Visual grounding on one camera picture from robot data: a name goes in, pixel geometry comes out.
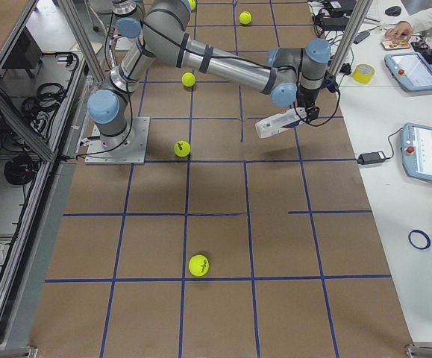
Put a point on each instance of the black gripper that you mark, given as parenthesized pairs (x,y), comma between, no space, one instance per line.
(307,98)

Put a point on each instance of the clear tennis ball can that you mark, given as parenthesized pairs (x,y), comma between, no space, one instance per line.
(276,124)

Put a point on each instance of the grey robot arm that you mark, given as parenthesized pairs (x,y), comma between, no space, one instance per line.
(291,75)

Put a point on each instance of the tennis ball lower right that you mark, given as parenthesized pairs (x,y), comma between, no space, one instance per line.
(245,18)

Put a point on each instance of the tennis ball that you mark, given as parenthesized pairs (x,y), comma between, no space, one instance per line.
(198,265)
(245,18)
(188,79)
(182,149)

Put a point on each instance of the tennis ball centre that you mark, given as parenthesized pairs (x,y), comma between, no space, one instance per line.
(188,79)

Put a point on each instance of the tennis ball upper left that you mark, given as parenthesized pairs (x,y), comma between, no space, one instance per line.
(182,149)

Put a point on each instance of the tennis ball lower left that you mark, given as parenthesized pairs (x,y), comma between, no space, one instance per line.
(198,265)

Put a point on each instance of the person's hand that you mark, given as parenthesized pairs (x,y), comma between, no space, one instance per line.
(401,30)

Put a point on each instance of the yellow tape roll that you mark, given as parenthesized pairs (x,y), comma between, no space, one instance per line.
(363,73)

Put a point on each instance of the black power brick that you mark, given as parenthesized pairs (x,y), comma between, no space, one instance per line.
(373,157)

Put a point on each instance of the black power adapter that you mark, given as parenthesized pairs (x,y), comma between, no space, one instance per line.
(333,24)

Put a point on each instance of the upper teach pendant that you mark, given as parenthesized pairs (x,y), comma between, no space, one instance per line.
(412,72)

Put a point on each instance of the teach pendant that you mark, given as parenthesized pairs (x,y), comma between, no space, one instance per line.
(416,151)
(412,72)

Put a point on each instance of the lower teach pendant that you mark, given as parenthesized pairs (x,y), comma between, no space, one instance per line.
(416,151)

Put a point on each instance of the black computer mouse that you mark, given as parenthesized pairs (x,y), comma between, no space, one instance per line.
(393,11)

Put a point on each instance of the aluminium frame post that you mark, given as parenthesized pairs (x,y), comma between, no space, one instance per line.
(357,17)

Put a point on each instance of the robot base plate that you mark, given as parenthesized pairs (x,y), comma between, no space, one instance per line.
(126,148)

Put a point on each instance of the aluminium frame rack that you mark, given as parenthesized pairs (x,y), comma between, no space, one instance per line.
(46,68)

